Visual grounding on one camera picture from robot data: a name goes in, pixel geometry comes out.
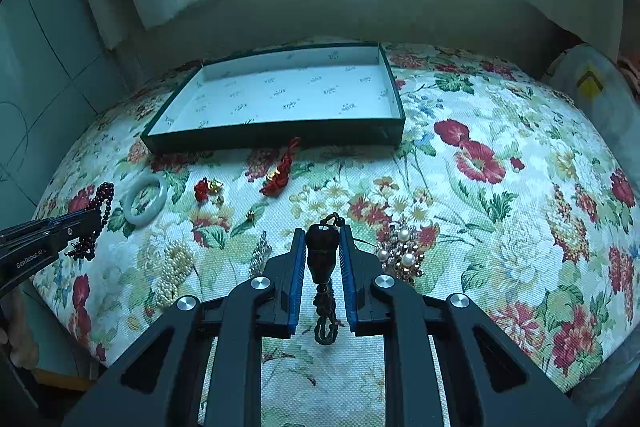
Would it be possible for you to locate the dark red bead bracelet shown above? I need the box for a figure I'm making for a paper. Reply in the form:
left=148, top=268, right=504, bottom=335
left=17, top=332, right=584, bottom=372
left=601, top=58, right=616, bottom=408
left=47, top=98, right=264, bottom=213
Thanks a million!
left=66, top=181, right=116, bottom=263

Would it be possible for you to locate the white jade bangle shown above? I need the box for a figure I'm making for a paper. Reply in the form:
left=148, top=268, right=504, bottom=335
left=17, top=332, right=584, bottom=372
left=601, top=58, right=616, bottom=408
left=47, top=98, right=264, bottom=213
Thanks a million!
left=122, top=173, right=168, bottom=229

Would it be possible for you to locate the white pearl bracelet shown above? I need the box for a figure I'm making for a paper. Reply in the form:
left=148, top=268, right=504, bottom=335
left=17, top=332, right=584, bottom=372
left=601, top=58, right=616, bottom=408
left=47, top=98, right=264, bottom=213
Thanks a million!
left=152, top=239, right=198, bottom=310

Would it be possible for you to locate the red rose gold brooch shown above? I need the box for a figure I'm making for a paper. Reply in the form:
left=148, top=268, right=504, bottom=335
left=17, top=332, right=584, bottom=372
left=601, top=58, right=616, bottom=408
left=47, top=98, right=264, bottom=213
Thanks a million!
left=194, top=178, right=224, bottom=204

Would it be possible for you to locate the pearl flower brooch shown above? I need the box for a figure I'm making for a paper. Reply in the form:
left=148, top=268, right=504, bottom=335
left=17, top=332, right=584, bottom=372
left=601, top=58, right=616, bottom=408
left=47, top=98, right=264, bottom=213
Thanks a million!
left=375, top=221, right=425, bottom=286

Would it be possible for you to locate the silver rhinestone brooch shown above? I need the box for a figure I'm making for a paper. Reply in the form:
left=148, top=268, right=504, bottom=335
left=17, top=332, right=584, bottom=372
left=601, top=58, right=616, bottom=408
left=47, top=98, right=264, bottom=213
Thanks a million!
left=250, top=231, right=272, bottom=277

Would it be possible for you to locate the red knotted cord charm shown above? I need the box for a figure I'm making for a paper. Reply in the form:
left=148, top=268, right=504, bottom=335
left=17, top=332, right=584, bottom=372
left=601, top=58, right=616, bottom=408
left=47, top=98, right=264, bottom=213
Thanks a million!
left=260, top=136, right=300, bottom=197

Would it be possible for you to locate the black bead tassel pendant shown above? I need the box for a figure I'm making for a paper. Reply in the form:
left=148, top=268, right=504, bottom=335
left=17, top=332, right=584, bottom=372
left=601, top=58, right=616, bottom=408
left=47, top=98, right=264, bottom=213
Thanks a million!
left=305, top=212, right=345, bottom=346

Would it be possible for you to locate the dark green jewelry tray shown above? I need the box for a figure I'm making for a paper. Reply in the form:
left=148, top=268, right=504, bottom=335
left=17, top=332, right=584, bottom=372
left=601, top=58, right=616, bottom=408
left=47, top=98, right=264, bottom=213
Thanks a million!
left=141, top=42, right=406, bottom=154

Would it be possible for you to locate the person's hand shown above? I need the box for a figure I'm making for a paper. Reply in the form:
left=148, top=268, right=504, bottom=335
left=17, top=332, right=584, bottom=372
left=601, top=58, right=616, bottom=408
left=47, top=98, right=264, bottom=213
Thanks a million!
left=1, top=288, right=39, bottom=369

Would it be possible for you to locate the floral bed cover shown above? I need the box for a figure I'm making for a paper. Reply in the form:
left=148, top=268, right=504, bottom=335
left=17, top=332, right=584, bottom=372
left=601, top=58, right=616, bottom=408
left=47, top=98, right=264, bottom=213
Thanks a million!
left=30, top=37, right=640, bottom=427

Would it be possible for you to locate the white pillow yellow pattern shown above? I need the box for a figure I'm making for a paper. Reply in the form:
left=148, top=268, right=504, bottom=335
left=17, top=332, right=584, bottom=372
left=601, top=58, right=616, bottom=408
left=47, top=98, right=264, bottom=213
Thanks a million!
left=541, top=44, right=639, bottom=190

